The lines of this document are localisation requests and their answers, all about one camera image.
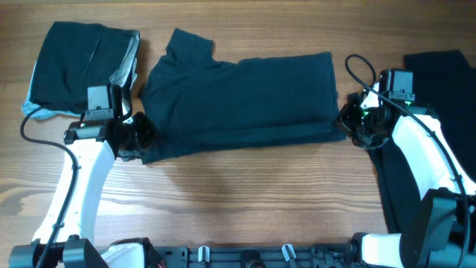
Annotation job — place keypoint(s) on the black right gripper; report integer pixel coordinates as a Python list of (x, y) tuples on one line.
[(346, 120)]

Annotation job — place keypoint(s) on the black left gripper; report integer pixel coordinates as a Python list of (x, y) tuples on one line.
[(151, 134)]

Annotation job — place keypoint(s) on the dark teal t-shirt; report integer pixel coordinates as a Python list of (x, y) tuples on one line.
[(199, 104)]

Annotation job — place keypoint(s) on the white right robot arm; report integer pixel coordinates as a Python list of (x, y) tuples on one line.
[(441, 232)]

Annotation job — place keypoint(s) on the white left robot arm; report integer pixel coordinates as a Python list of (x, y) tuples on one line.
[(91, 146)]

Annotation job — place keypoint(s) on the dark clothes pile right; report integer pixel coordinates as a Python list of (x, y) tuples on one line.
[(446, 81)]

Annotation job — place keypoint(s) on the folded dark clothes stack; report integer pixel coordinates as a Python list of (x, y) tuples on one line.
[(78, 63)]

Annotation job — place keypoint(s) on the grey folded garment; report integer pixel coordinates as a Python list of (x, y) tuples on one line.
[(41, 111)]

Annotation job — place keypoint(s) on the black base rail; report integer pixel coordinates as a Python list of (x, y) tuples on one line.
[(317, 256)]

